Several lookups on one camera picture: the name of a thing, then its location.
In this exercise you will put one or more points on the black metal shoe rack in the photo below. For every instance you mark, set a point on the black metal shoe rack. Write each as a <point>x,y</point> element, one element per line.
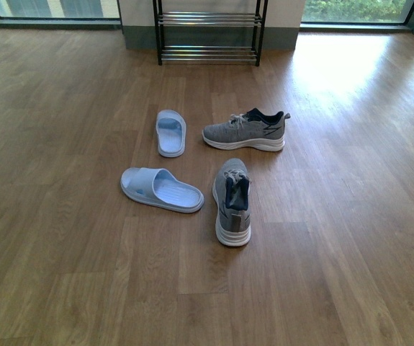
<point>210,37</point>

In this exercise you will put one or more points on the light blue slipper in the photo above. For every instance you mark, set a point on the light blue slipper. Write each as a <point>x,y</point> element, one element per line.
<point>159,188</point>
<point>171,133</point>

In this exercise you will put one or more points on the grey sneaker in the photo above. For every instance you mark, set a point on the grey sneaker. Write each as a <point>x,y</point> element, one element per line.
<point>252,129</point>
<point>230,190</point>

